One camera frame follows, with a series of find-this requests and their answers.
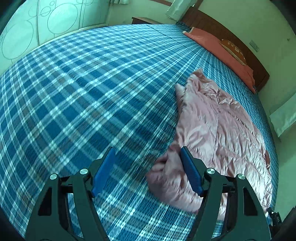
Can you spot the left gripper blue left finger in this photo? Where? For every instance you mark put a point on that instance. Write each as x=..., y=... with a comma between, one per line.
x=50, y=218

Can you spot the pink quilted down jacket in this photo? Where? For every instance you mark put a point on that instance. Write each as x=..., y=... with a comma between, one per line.
x=217, y=130

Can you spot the green curtain right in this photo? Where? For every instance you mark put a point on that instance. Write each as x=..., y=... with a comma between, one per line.
x=284, y=117

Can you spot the blue plaid bed sheet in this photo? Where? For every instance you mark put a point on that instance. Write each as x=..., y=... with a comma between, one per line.
x=66, y=102

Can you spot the small brown embroidered cushion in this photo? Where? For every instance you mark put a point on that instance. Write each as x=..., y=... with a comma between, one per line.
x=234, y=51

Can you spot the orange red pillow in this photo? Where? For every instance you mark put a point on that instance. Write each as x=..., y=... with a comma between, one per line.
x=212, y=44

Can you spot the dark wooden headboard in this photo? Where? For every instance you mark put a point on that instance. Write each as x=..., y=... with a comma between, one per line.
x=196, y=18

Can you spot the wooden nightstand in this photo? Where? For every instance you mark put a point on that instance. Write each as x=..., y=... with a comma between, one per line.
x=142, y=20

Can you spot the green curtain beside headboard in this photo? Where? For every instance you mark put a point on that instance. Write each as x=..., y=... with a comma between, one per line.
x=178, y=8

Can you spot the wall power socket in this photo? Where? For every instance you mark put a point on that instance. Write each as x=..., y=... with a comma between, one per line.
x=254, y=45

